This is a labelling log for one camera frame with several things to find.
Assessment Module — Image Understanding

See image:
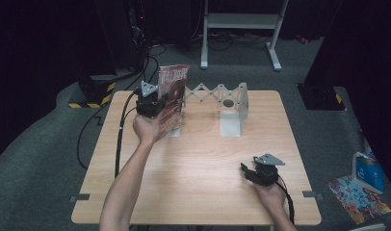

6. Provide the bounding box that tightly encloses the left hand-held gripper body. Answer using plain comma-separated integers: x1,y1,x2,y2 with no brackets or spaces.
134,80,169,119

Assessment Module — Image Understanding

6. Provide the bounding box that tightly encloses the person's left hand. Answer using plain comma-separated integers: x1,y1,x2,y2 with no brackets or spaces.
132,108,169,146

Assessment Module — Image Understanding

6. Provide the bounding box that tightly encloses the black and red gripper cable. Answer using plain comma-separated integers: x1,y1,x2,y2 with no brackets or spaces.
274,174,297,226

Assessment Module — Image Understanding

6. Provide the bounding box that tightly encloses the white metal stand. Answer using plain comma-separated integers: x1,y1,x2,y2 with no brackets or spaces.
199,0,290,72

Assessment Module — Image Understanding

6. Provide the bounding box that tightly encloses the black yellow striped base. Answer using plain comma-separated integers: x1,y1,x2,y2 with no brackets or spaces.
67,74,117,110

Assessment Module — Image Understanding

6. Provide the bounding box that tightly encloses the person's right hand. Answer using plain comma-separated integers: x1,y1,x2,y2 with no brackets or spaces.
253,180,287,211

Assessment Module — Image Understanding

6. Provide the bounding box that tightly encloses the thin black floor cable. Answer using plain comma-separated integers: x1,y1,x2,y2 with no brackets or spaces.
75,101,112,171

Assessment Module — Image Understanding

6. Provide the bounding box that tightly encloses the colourful picture book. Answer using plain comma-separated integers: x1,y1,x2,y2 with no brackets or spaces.
326,174,391,226

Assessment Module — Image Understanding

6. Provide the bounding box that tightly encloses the bundle of black cables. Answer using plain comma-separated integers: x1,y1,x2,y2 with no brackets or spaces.
127,6,172,90

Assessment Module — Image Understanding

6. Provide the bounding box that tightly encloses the white expandable book rack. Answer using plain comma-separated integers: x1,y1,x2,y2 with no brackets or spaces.
166,82,249,139

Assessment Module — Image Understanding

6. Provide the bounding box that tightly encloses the thick black gripper cable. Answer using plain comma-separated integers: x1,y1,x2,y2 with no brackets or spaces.
114,89,143,179

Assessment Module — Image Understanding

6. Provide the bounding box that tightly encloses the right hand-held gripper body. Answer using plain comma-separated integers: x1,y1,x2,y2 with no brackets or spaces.
247,152,287,188

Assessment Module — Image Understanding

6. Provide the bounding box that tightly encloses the grey tape strip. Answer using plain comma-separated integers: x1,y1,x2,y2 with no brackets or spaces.
69,192,91,203
301,190,325,201

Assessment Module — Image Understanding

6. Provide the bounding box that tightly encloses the black base with yellow mark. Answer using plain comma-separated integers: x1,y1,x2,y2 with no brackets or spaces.
296,83,348,112

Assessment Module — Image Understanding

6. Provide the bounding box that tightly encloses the blue book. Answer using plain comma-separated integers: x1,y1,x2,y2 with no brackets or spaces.
350,151,387,195

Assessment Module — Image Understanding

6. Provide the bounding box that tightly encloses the red magazine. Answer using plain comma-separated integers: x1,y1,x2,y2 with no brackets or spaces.
157,64,191,139

